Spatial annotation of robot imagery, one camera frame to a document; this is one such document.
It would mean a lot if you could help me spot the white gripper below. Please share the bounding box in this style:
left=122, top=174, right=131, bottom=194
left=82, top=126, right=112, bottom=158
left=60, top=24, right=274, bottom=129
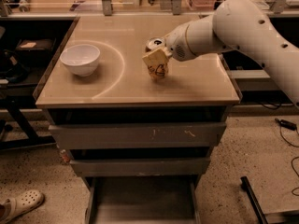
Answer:
left=142, top=23, right=196, bottom=66

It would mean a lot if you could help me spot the orange soda can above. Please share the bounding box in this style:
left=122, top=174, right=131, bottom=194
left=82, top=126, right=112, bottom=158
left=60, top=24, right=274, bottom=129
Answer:
left=145, top=37, right=168, bottom=80

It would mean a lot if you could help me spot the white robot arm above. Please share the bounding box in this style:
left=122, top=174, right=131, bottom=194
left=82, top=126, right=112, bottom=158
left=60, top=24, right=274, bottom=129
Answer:
left=143, top=0, right=299, bottom=105

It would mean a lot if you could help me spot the grey drawer cabinet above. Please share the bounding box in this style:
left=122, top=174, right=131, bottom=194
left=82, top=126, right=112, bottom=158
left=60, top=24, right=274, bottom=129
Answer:
left=32, top=14, right=243, bottom=224

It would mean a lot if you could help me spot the grey top drawer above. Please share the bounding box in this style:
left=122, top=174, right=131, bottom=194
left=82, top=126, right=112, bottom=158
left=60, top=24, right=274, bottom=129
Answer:
left=50, top=122, right=226, bottom=149

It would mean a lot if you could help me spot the grey middle drawer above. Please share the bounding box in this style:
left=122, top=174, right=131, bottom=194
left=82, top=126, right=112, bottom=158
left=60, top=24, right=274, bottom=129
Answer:
left=70, top=158, right=210, bottom=177

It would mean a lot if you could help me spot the grey open bottom drawer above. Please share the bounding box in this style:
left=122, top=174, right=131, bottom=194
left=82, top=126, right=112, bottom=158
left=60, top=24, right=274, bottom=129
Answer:
left=84, top=176, right=202, bottom=224

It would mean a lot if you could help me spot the white ceramic bowl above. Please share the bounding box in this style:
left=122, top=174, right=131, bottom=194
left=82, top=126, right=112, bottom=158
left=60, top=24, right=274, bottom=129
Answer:
left=60, top=44, right=101, bottom=77

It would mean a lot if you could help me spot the black case on shelf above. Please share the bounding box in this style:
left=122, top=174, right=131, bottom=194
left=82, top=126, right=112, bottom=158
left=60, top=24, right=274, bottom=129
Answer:
left=15, top=38, right=56, bottom=64

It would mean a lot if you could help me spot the black power adapter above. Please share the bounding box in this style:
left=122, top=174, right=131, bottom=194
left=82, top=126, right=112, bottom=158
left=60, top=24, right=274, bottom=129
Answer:
left=276, top=119, right=297, bottom=131

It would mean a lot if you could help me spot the black metal floor bar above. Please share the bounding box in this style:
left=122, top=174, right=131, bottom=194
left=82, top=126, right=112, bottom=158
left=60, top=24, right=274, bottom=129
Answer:
left=241, top=176, right=268, bottom=224

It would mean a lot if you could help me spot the white clog shoe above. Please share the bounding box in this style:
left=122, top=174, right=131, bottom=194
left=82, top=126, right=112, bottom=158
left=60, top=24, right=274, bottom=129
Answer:
left=0, top=189, right=45, bottom=224

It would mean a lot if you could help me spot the black table leg frame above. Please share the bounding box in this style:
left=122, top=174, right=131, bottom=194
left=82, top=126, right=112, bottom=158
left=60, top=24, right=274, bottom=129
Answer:
left=0, top=97, right=55, bottom=150

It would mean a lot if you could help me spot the black floor cable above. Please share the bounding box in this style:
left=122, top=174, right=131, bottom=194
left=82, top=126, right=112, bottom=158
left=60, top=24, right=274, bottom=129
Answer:
left=278, top=126, right=299, bottom=196

